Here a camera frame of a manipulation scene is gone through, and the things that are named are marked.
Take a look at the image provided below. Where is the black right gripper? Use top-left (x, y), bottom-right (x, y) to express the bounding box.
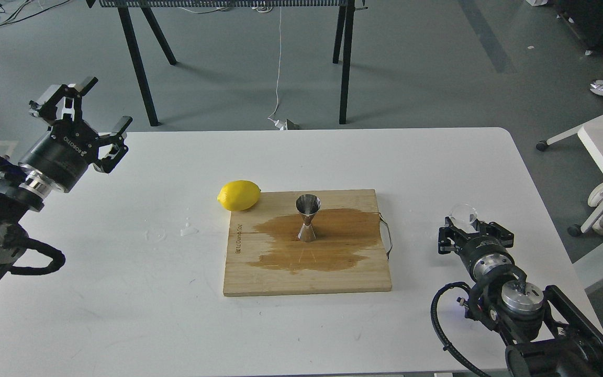
top-left (438, 216), bottom-right (515, 281)

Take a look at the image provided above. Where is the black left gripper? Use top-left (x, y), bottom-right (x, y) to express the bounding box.
top-left (20, 76), bottom-right (132, 193)

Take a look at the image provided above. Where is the clear plastic measuring cup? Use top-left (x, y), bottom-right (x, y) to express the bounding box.
top-left (449, 203), bottom-right (478, 234)

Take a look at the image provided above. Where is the steel double jigger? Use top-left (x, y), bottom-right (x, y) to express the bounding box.
top-left (295, 194), bottom-right (321, 242)

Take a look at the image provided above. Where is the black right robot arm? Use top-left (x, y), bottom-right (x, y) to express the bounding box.
top-left (430, 217), bottom-right (603, 376)

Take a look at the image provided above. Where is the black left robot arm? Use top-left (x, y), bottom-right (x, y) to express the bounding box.
top-left (0, 76), bottom-right (132, 280)

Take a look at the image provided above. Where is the yellow lemon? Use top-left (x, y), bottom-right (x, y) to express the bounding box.
top-left (216, 181), bottom-right (261, 212)

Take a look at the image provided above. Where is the wooden cutting board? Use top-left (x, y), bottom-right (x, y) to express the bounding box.
top-left (223, 188), bottom-right (392, 297)

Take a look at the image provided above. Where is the white hanging cable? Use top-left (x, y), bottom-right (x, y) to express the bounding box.
top-left (267, 7), bottom-right (299, 131)

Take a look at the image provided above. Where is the black metal table frame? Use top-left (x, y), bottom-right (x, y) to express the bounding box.
top-left (86, 1), bottom-right (368, 127)

